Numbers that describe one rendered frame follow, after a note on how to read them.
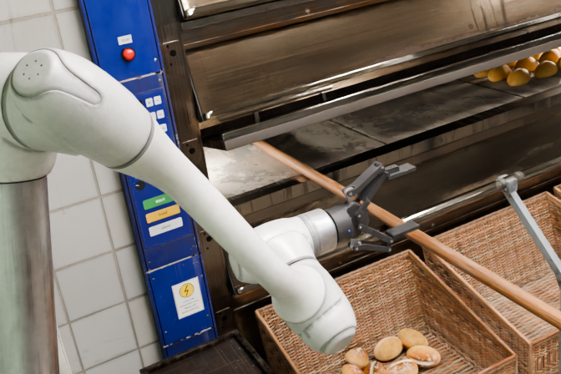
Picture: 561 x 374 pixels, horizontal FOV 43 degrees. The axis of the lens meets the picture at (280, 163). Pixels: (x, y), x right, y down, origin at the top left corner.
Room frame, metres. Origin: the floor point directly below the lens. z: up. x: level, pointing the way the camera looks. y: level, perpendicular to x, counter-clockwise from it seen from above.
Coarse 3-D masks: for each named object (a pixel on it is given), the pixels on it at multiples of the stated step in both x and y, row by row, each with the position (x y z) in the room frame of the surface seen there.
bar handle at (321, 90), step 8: (312, 88) 1.80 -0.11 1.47; (320, 88) 1.80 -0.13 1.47; (328, 88) 1.81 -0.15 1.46; (288, 96) 1.76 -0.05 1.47; (296, 96) 1.77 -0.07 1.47; (304, 96) 1.78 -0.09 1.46; (320, 96) 1.81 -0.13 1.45; (264, 104) 1.73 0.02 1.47; (272, 104) 1.74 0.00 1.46; (232, 112) 1.70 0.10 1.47; (240, 112) 1.70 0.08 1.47; (248, 112) 1.71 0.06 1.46; (256, 112) 1.72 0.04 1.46; (224, 120) 1.68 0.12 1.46; (256, 120) 1.71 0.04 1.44
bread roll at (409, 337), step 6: (402, 330) 1.84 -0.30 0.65; (408, 330) 1.83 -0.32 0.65; (414, 330) 1.83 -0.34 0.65; (402, 336) 1.81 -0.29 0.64; (408, 336) 1.81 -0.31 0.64; (414, 336) 1.80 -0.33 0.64; (420, 336) 1.80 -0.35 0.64; (402, 342) 1.80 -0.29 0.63; (408, 342) 1.79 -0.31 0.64; (414, 342) 1.78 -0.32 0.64; (420, 342) 1.78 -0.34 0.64; (426, 342) 1.78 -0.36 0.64; (408, 348) 1.78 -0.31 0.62
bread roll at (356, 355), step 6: (354, 348) 1.75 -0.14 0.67; (360, 348) 1.76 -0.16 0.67; (348, 354) 1.73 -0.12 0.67; (354, 354) 1.73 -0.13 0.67; (360, 354) 1.73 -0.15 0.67; (366, 354) 1.75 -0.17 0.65; (348, 360) 1.72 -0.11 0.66; (354, 360) 1.71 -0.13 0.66; (360, 360) 1.72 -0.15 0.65; (366, 360) 1.73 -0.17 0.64; (360, 366) 1.71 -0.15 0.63
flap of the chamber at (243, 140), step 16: (496, 48) 2.24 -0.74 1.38; (528, 48) 2.05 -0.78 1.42; (544, 48) 2.07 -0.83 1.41; (480, 64) 1.97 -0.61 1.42; (496, 64) 1.99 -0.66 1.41; (432, 80) 1.89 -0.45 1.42; (448, 80) 1.91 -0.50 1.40; (336, 96) 1.98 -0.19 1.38; (384, 96) 1.82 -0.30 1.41; (400, 96) 1.84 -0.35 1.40; (288, 112) 1.88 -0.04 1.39; (320, 112) 1.74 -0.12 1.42; (336, 112) 1.76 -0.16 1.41; (272, 128) 1.68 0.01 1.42; (288, 128) 1.70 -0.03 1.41; (208, 144) 1.73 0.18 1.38; (224, 144) 1.63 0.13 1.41; (240, 144) 1.64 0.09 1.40
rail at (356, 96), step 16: (560, 32) 2.11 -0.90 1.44; (512, 48) 2.02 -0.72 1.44; (448, 64) 1.94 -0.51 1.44; (464, 64) 1.95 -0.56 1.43; (400, 80) 1.85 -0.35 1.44; (416, 80) 1.87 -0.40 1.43; (352, 96) 1.79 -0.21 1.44; (368, 96) 1.81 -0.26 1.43; (304, 112) 1.72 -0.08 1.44; (240, 128) 1.65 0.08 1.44; (256, 128) 1.66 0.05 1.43
